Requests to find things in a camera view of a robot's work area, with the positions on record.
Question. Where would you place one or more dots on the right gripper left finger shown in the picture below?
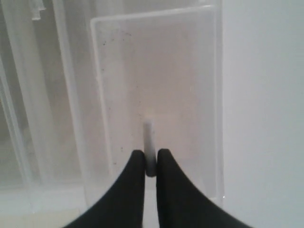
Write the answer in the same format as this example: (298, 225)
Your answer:
(123, 204)

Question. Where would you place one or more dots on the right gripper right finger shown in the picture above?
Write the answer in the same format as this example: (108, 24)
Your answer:
(181, 205)

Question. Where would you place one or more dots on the white plastic drawer cabinet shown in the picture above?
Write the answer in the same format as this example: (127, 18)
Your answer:
(261, 104)

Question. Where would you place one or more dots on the middle wide clear drawer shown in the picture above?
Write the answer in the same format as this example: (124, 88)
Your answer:
(39, 164)

